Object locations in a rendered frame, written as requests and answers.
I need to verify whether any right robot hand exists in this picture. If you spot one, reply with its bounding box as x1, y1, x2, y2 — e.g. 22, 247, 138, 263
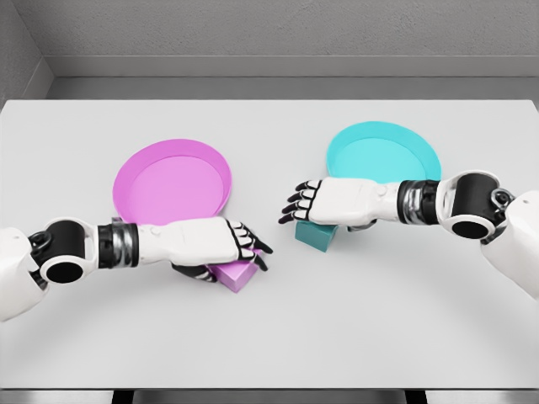
276, 177, 379, 231

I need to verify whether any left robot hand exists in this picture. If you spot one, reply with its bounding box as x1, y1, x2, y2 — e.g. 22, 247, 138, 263
169, 216, 274, 283

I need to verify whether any pink block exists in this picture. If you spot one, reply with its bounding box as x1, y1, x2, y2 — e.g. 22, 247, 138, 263
211, 247, 263, 294

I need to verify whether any teal block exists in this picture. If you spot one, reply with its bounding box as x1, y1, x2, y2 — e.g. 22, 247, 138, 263
294, 221, 339, 255

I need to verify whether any cyan plate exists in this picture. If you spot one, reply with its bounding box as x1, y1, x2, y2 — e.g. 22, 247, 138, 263
326, 121, 443, 183

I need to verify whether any pink plate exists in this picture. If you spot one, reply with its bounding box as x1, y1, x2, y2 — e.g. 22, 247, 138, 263
111, 136, 233, 227

